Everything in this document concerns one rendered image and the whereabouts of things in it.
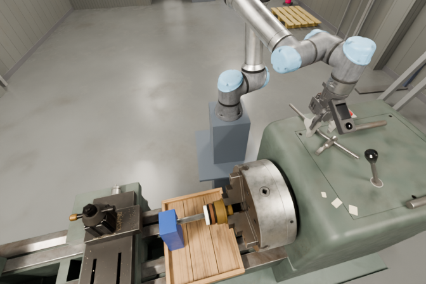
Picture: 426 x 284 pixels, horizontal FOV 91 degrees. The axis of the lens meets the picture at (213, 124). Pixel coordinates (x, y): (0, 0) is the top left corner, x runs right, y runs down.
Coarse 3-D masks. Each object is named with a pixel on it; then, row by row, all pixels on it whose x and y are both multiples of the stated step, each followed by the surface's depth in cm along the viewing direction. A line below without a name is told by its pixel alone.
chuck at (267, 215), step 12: (252, 168) 76; (264, 168) 75; (252, 180) 71; (264, 180) 70; (252, 192) 68; (276, 192) 68; (252, 204) 68; (264, 204) 66; (276, 204) 66; (252, 216) 71; (264, 216) 65; (276, 216) 66; (264, 228) 65; (276, 228) 66; (264, 240) 66; (276, 240) 68
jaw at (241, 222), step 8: (232, 216) 76; (240, 216) 76; (248, 216) 75; (232, 224) 74; (240, 224) 73; (248, 224) 73; (240, 232) 73; (248, 232) 71; (248, 240) 69; (256, 240) 69
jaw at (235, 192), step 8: (240, 168) 79; (232, 176) 76; (240, 176) 76; (232, 184) 76; (240, 184) 76; (232, 192) 76; (240, 192) 77; (224, 200) 76; (232, 200) 77; (240, 200) 78
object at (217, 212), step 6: (222, 198) 79; (210, 204) 78; (216, 204) 77; (222, 204) 77; (210, 210) 76; (216, 210) 75; (222, 210) 75; (228, 210) 76; (210, 216) 75; (216, 216) 75; (222, 216) 75; (210, 222) 75; (216, 222) 76; (222, 222) 76
